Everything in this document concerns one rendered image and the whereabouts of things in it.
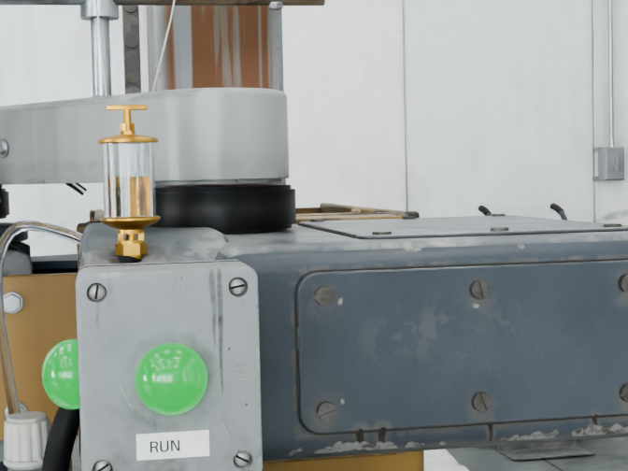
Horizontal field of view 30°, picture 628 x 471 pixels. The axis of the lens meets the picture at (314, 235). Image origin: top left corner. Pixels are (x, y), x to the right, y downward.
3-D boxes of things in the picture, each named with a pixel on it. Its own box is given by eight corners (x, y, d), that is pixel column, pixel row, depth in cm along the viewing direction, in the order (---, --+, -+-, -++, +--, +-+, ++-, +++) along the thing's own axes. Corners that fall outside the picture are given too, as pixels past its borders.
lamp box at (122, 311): (82, 492, 48) (74, 272, 48) (83, 464, 52) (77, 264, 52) (264, 478, 49) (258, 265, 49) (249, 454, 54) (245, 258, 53)
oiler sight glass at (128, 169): (104, 218, 55) (101, 143, 55) (103, 216, 57) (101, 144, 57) (157, 216, 55) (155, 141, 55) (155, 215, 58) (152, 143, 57)
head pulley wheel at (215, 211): (146, 235, 64) (144, 189, 64) (140, 228, 73) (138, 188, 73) (308, 229, 65) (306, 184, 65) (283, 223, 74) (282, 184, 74)
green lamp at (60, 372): (41, 418, 48) (38, 345, 48) (44, 404, 51) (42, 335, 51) (104, 414, 49) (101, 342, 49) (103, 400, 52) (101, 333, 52)
